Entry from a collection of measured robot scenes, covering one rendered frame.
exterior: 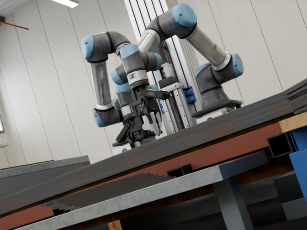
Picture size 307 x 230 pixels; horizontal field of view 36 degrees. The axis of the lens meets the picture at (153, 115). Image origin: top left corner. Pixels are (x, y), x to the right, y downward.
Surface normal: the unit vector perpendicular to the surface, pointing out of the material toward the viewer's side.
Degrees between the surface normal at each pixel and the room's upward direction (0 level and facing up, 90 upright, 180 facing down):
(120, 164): 90
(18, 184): 90
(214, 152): 90
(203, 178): 90
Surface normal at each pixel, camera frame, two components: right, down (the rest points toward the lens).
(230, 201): -0.53, 0.04
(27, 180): 0.79, -0.32
